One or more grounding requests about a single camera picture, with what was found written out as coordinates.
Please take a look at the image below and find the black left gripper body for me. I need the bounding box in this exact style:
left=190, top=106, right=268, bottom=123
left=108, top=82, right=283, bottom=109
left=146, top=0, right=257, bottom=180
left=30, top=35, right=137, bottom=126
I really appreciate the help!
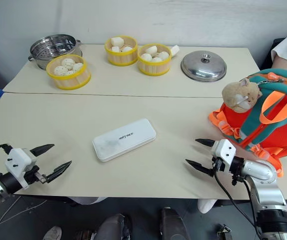
left=23, top=164, right=48, bottom=185

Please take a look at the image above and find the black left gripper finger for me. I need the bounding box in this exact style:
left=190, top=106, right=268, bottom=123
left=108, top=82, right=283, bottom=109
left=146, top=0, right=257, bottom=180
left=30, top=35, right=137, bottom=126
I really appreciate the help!
left=45, top=160, right=73, bottom=184
left=29, top=143, right=56, bottom=158

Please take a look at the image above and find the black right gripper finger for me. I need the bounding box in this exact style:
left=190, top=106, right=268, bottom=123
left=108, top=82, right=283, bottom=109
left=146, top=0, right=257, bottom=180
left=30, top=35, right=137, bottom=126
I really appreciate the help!
left=195, top=138, right=216, bottom=149
left=185, top=158, right=215, bottom=178

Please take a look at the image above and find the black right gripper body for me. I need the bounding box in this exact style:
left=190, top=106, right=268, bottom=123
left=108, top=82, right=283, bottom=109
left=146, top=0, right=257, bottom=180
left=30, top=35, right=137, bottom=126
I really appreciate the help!
left=211, top=156, right=225, bottom=174

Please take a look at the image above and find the white rectangular case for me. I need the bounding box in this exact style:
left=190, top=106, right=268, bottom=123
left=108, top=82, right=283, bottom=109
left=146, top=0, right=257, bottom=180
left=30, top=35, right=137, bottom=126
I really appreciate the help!
left=91, top=117, right=157, bottom=163

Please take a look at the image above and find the orange and teal backpack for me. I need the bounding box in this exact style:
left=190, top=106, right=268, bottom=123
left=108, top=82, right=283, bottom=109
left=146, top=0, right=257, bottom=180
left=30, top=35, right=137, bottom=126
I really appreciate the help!
left=207, top=68, right=287, bottom=178

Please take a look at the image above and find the white rounded object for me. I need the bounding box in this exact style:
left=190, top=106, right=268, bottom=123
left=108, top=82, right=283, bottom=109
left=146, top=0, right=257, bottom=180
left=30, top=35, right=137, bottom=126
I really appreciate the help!
left=196, top=198, right=219, bottom=215

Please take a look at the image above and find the beige hamster plush toy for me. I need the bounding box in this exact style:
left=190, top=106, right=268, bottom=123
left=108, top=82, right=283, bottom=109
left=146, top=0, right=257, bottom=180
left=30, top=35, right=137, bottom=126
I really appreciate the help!
left=221, top=77, right=263, bottom=114

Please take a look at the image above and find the grey and white shoe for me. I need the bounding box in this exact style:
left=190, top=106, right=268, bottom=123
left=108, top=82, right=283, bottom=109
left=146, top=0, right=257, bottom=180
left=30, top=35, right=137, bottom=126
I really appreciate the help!
left=42, top=225, right=63, bottom=240

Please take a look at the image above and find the dark grey rounded shape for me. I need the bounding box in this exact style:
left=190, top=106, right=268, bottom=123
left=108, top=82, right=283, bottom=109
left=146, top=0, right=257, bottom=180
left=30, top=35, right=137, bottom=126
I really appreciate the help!
left=160, top=206, right=191, bottom=240
left=94, top=213, right=132, bottom=240

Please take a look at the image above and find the stainless steel pot lid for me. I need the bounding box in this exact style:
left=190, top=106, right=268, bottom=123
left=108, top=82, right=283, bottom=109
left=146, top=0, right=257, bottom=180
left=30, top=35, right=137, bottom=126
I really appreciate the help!
left=180, top=50, right=228, bottom=83

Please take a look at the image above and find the yellow-rimmed wooden steamer basket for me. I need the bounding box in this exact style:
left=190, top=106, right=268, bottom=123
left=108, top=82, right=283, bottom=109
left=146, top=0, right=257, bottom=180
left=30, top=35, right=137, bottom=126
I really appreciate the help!
left=136, top=43, right=173, bottom=77
left=104, top=35, right=139, bottom=67
left=45, top=53, right=92, bottom=91

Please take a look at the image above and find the stainless steel steamer pot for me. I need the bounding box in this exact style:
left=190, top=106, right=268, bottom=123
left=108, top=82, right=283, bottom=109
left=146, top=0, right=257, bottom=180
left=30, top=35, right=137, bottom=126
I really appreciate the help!
left=28, top=33, right=83, bottom=71

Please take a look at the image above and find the black chair back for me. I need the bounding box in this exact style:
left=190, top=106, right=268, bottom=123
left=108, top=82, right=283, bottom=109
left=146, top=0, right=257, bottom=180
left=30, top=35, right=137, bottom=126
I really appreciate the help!
left=265, top=37, right=287, bottom=70

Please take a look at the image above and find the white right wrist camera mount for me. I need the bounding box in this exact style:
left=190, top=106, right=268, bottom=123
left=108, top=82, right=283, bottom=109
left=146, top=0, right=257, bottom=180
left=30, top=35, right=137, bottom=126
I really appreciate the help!
left=210, top=138, right=237, bottom=174

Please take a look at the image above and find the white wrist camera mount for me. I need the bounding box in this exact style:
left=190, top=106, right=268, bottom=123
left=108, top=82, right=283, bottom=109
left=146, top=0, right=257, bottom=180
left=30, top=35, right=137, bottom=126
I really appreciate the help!
left=210, top=138, right=237, bottom=174
left=4, top=147, right=38, bottom=189

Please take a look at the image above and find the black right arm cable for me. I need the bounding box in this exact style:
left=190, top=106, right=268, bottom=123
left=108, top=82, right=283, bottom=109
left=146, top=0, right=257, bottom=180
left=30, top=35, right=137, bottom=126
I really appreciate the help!
left=212, top=171, right=263, bottom=240

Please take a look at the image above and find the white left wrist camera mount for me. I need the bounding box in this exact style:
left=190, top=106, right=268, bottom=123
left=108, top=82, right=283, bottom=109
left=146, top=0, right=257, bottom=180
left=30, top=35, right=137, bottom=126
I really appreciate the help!
left=4, top=147, right=38, bottom=189

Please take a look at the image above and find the small metal bracket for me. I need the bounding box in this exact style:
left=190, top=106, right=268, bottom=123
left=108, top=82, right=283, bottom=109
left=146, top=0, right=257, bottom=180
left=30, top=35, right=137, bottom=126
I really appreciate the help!
left=216, top=223, right=232, bottom=240

